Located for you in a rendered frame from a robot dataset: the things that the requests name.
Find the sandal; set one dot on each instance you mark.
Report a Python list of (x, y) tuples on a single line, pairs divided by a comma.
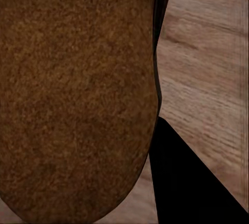
[(80, 99)]

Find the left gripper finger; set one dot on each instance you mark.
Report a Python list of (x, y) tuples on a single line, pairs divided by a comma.
[(186, 191)]

